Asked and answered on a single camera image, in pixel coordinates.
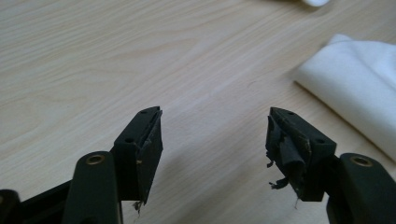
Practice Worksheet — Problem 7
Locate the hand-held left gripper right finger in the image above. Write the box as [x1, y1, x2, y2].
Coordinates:
[264, 106, 338, 203]

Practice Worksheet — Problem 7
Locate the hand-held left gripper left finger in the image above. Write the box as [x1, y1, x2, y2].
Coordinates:
[109, 105, 164, 216]

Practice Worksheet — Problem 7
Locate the white folded cloth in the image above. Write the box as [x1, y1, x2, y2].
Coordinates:
[293, 33, 396, 162]

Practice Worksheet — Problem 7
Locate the small white object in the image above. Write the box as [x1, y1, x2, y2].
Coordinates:
[300, 0, 332, 7]

